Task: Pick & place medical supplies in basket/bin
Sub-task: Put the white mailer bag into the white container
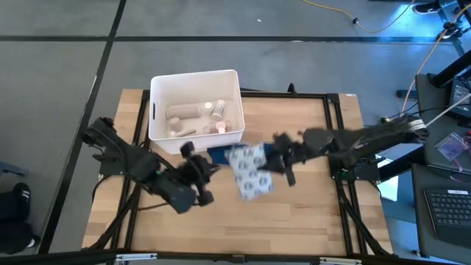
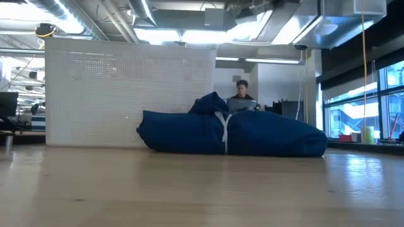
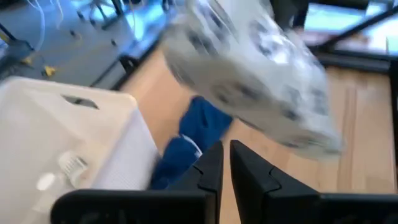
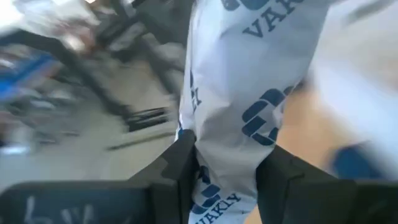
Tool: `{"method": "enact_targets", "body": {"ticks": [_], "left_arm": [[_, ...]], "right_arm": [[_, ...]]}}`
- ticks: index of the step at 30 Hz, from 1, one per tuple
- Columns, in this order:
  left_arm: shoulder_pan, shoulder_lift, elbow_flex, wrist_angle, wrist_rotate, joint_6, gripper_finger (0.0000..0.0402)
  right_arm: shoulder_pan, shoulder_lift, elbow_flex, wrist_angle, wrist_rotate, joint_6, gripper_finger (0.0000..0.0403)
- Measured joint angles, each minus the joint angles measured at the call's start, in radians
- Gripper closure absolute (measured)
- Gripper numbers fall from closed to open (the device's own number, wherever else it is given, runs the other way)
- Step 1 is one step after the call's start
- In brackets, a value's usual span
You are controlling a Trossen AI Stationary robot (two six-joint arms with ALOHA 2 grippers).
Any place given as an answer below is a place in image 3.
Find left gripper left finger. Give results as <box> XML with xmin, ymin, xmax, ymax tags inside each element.
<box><xmin>166</xmin><ymin>139</ymin><xmax>225</xmax><ymax>224</ymax></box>

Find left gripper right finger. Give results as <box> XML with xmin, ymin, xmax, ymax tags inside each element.
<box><xmin>229</xmin><ymin>139</ymin><xmax>322</xmax><ymax>224</ymax></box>

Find grey cross-patterned package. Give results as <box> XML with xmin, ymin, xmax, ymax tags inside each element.
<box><xmin>160</xmin><ymin>0</ymin><xmax>343</xmax><ymax>160</ymax></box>

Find clear vial with white cap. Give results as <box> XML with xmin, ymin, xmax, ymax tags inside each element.
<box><xmin>34</xmin><ymin>151</ymin><xmax>90</xmax><ymax>215</ymax></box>

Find white perforated plastic basket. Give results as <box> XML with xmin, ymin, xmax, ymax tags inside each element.
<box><xmin>0</xmin><ymin>76</ymin><xmax>160</xmax><ymax>224</ymax></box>

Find yellow plug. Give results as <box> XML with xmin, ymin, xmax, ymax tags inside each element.
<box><xmin>42</xmin><ymin>64</ymin><xmax>57</xmax><ymax>78</ymax></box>

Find blue drawstring bag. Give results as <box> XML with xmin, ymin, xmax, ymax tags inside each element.
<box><xmin>149</xmin><ymin>95</ymin><xmax>234</xmax><ymax>191</ymax></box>

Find white tie string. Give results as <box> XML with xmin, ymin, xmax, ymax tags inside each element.
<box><xmin>182</xmin><ymin>135</ymin><xmax>203</xmax><ymax>158</ymax></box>

